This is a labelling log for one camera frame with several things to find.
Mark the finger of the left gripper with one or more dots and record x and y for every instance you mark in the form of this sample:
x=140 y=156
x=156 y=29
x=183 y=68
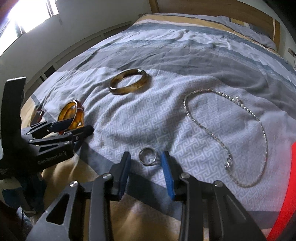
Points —
x=80 y=134
x=59 y=126

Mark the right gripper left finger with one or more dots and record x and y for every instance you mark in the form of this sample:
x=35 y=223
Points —
x=120 y=173

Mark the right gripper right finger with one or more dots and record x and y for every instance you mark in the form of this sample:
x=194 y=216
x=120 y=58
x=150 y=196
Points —
x=177 y=181

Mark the amber translucent bangle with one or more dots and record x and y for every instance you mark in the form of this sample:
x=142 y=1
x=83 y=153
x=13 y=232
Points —
x=73 y=111

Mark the dark brown bangle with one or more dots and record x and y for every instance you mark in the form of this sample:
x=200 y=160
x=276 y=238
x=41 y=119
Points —
x=128 y=81

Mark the red jewelry box tray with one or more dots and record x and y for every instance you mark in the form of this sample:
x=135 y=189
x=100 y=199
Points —
x=286 y=216

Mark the striped bed duvet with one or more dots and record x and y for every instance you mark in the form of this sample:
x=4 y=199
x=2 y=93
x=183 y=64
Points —
x=220 y=104

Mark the window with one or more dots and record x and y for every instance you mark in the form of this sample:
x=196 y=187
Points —
x=23 y=17

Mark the striped pillow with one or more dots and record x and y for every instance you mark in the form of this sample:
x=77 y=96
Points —
x=253 y=32

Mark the wooden headboard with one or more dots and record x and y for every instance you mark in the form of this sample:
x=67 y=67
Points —
x=233 y=9

